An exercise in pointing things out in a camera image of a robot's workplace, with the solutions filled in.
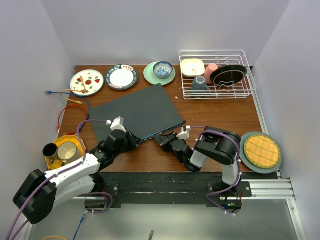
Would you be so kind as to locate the cream square plate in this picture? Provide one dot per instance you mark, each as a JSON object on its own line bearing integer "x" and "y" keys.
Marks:
{"x": 192, "y": 67}

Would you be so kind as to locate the black cup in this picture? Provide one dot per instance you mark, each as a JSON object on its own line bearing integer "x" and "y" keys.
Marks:
{"x": 50, "y": 150}

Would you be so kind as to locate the aluminium frame rail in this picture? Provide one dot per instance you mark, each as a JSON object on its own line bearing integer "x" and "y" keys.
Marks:
{"x": 269, "y": 214}

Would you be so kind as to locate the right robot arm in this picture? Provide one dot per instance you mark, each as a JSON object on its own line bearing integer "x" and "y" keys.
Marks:
{"x": 220, "y": 145}

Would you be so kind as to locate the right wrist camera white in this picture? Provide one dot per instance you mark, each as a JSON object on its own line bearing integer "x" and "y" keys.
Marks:
{"x": 185, "y": 133}

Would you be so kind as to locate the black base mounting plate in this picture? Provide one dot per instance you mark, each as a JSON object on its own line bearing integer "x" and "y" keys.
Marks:
{"x": 165, "y": 188}

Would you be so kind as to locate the black network switch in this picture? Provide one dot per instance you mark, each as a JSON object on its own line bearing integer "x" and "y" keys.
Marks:
{"x": 146, "y": 113}

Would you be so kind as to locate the white strawberry pattern plate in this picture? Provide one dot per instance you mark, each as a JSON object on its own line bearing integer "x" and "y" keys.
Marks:
{"x": 87, "y": 82}

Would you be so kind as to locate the grey plate with yellow mat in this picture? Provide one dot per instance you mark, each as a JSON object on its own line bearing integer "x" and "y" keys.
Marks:
{"x": 260, "y": 152}

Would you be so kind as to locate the white plate dark green rim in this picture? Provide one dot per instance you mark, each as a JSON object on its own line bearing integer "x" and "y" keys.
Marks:
{"x": 121, "y": 77}

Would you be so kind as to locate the black round plate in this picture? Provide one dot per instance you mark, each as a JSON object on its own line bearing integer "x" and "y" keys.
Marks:
{"x": 228, "y": 75}

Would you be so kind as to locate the grey mug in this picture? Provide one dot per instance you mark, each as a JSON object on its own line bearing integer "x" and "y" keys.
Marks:
{"x": 200, "y": 88}

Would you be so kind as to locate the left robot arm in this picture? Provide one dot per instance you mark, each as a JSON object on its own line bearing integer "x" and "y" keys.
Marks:
{"x": 41, "y": 191}

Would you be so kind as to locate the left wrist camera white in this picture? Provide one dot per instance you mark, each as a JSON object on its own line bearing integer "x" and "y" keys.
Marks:
{"x": 118, "y": 124}

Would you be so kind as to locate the beige bowl on yellow plate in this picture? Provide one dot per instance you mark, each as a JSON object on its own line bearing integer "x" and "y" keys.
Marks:
{"x": 69, "y": 152}

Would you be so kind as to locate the light green plate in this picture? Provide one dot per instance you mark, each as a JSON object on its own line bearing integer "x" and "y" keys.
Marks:
{"x": 152, "y": 78}

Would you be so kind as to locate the yellow scalloped plate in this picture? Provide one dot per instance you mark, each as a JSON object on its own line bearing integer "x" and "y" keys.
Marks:
{"x": 55, "y": 163}

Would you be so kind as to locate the pink cup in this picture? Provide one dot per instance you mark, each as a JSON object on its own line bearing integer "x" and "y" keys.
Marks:
{"x": 212, "y": 67}

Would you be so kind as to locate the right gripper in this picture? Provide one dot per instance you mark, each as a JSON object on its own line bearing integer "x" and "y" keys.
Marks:
{"x": 161, "y": 140}

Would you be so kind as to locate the white wire dish rack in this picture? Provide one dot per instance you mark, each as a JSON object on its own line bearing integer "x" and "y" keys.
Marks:
{"x": 221, "y": 58}

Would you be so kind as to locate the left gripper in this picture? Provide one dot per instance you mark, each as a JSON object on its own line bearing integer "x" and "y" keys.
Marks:
{"x": 133, "y": 141}

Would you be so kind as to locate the blue white patterned bowl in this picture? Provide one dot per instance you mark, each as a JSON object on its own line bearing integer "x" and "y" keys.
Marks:
{"x": 162, "y": 69}

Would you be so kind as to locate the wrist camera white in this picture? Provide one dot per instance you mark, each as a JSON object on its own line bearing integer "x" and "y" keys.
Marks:
{"x": 185, "y": 133}
{"x": 118, "y": 124}

